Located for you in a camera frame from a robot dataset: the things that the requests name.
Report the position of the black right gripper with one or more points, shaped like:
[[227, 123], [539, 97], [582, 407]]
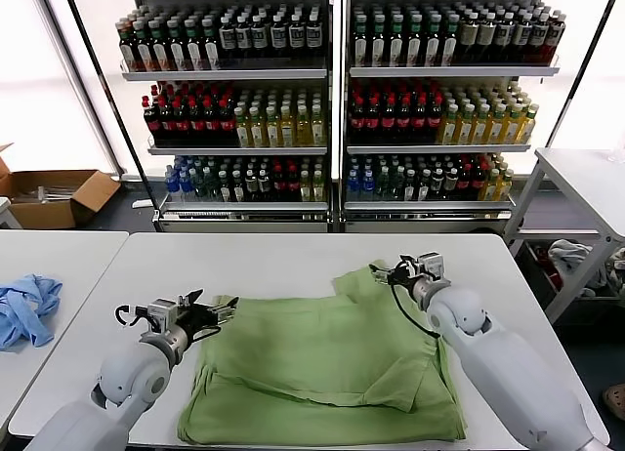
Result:
[[406, 275]]

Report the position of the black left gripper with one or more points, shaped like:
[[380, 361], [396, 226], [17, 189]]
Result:
[[197, 321]]

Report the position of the light green printed t-shirt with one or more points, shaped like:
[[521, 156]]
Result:
[[317, 353]]

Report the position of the green tinted water bottle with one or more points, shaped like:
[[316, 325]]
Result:
[[382, 183], [199, 185], [212, 185], [396, 183]]

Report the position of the small dark bottle white label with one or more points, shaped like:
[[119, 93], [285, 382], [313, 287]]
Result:
[[410, 185], [424, 185], [225, 187], [238, 187]]

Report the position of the blue drink bottle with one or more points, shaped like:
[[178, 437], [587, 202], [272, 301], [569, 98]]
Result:
[[352, 182], [185, 183], [367, 182], [171, 183]]

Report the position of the dark bottle black-white label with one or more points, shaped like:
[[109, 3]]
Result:
[[252, 183], [451, 181], [521, 35], [315, 34], [437, 181], [538, 35], [279, 35], [244, 37], [227, 38], [265, 183], [262, 36], [297, 34]]

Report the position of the small white floor object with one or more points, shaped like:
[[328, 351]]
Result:
[[141, 203]]

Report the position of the red-cap cola bottle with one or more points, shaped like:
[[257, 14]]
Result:
[[197, 125], [420, 123], [404, 123], [279, 182], [153, 125], [389, 123], [227, 125], [183, 125], [212, 125], [464, 180], [435, 123], [478, 180], [293, 182], [373, 123], [358, 123], [168, 125]]

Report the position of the dark red garment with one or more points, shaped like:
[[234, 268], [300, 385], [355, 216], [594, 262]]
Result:
[[543, 263]]

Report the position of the open brown cardboard box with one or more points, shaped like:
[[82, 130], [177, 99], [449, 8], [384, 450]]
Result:
[[93, 192]]

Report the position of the crumpled light blue garment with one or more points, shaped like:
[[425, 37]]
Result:
[[29, 309]]

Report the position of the grey-white cloth pile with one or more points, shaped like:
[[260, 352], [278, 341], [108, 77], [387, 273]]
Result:
[[569, 256]]

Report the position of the white packing material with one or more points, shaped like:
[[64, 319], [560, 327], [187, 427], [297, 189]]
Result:
[[49, 195]]

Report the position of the grey metal shelving unit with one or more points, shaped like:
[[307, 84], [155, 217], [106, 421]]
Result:
[[454, 71], [224, 74]]

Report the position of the green-cap dark tea bottle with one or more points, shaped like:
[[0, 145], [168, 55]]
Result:
[[361, 46], [379, 46], [177, 53], [211, 53], [143, 53], [194, 53], [396, 46], [449, 46], [433, 46], [160, 53], [415, 46]]

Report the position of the grey patterned cloth pile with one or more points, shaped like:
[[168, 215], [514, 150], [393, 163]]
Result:
[[617, 268]]

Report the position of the dark bottle beige label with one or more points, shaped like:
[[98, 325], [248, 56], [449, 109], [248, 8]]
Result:
[[469, 35], [503, 35], [487, 35]]

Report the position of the brown clog shoe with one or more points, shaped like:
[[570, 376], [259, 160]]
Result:
[[615, 396]]

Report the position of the reddish tea bottle white label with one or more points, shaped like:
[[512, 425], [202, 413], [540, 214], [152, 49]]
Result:
[[128, 51]]

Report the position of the reddish drink bottle white label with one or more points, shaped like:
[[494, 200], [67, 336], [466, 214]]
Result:
[[555, 35]]

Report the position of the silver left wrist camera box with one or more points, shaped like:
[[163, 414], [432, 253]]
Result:
[[162, 315]]

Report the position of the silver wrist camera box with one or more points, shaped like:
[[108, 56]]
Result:
[[433, 265], [162, 315]]

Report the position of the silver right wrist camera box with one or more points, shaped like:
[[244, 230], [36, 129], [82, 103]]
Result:
[[433, 265]]

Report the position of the white metal-frame side table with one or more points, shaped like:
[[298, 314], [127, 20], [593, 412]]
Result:
[[576, 177]]

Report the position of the black slanted frame pole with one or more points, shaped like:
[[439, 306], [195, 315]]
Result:
[[575, 80], [104, 80]]

